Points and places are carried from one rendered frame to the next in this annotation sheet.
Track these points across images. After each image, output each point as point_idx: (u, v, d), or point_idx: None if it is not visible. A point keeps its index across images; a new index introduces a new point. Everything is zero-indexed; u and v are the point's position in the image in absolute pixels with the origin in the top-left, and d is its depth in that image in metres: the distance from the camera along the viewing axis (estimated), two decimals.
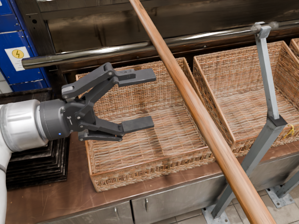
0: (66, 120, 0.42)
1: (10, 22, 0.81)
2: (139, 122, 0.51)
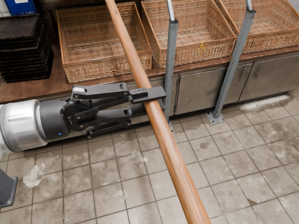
0: (66, 120, 0.42)
1: None
2: None
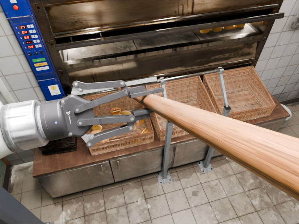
0: (66, 116, 0.42)
1: (51, 75, 1.76)
2: None
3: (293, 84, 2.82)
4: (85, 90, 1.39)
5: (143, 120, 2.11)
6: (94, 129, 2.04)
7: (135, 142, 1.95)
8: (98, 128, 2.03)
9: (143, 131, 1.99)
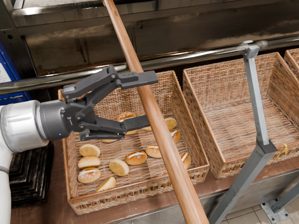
0: (66, 120, 0.42)
1: None
2: (141, 119, 0.50)
3: None
4: None
5: (179, 136, 1.11)
6: (85, 155, 1.04)
7: (167, 184, 0.95)
8: (94, 154, 1.03)
9: (183, 161, 0.99)
